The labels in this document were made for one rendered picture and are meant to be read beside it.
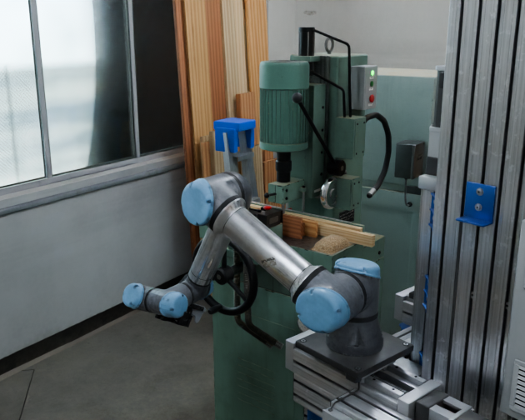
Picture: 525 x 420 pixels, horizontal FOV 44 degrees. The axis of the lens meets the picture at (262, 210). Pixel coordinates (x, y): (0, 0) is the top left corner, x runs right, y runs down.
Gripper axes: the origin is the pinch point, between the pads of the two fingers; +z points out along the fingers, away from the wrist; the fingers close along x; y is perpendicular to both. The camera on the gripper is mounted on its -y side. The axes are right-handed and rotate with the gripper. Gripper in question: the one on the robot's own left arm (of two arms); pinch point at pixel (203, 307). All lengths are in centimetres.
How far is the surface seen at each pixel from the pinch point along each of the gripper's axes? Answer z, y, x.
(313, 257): 11.4, -27.5, 28.9
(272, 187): 12, -49, 3
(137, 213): 82, -34, -134
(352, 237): 23, -39, 34
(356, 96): 25, -92, 18
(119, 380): 57, 48, -81
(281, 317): 24.3, -5.1, 15.6
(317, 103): 11, -82, 11
